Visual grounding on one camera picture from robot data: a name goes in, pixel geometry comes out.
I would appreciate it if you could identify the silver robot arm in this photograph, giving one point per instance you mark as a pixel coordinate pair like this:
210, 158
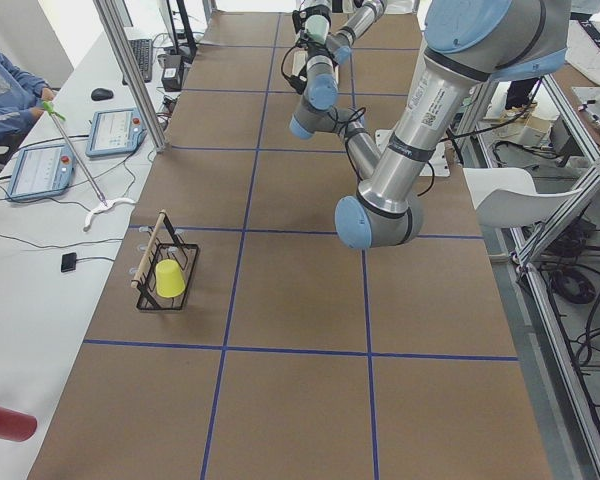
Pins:
467, 43
340, 43

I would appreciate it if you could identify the pale green cup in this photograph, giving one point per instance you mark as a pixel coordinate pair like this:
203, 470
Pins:
317, 28

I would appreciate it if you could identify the near blue teach pendant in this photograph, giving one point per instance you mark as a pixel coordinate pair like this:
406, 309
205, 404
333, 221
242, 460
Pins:
41, 172

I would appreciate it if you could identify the red bottle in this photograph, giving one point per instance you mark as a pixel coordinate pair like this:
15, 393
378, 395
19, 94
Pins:
16, 426

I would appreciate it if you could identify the blue teach pendant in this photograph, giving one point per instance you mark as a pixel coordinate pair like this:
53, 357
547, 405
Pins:
115, 132
41, 172

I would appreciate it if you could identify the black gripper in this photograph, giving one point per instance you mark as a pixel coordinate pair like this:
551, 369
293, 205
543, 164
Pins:
300, 21
317, 49

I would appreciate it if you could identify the aluminium frame post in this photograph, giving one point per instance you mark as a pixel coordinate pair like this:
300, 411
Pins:
115, 32

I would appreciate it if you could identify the white central pillar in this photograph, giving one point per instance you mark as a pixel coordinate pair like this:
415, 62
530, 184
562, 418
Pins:
438, 164

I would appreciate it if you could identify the white plastic chair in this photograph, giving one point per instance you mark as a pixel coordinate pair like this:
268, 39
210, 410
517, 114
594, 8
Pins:
507, 197

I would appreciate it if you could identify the brown paper table mat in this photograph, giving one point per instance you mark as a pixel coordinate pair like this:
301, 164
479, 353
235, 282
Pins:
294, 357

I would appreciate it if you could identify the far blue teach pendant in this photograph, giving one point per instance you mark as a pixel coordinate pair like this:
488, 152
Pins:
115, 132

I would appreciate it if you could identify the black computer mouse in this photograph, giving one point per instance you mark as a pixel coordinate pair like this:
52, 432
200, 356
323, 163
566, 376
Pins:
101, 94

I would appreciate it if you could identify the black keyboard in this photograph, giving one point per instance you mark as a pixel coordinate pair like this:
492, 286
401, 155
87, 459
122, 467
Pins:
142, 50

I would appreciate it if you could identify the seated person blue sweater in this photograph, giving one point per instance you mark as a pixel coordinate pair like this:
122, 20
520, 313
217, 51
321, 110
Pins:
21, 97

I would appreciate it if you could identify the grabber stick tool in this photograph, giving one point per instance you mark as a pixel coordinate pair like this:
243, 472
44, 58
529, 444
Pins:
104, 204

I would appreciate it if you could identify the yellow cup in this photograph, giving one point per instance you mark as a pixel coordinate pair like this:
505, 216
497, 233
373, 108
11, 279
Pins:
170, 282

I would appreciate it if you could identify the small black square device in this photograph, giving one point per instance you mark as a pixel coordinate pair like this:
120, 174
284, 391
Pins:
68, 262

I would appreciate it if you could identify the cream rabbit tray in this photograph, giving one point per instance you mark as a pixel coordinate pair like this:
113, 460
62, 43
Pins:
296, 62

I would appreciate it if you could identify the black wire cup rack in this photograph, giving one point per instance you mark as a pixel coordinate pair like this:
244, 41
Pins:
165, 242

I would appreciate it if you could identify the black box on desk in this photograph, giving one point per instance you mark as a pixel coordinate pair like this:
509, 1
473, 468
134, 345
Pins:
172, 73

